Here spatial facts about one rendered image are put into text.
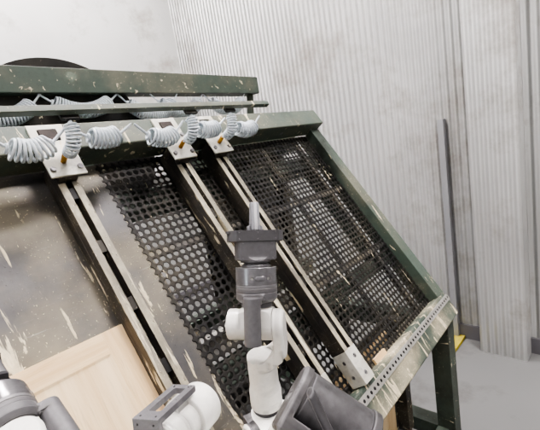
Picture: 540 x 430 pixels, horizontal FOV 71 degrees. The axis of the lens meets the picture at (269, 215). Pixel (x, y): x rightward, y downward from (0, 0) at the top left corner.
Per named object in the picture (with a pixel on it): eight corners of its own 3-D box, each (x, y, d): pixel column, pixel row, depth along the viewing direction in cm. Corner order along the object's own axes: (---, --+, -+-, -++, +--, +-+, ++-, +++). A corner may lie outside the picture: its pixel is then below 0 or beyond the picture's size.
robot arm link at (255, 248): (288, 229, 79) (291, 286, 78) (276, 230, 88) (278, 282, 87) (229, 229, 76) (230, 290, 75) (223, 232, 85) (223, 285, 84)
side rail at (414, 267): (420, 306, 193) (438, 297, 186) (299, 142, 219) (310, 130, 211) (426, 299, 199) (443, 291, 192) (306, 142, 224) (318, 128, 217)
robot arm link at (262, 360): (284, 302, 82) (289, 355, 85) (244, 302, 83) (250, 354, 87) (281, 318, 75) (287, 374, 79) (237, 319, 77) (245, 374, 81)
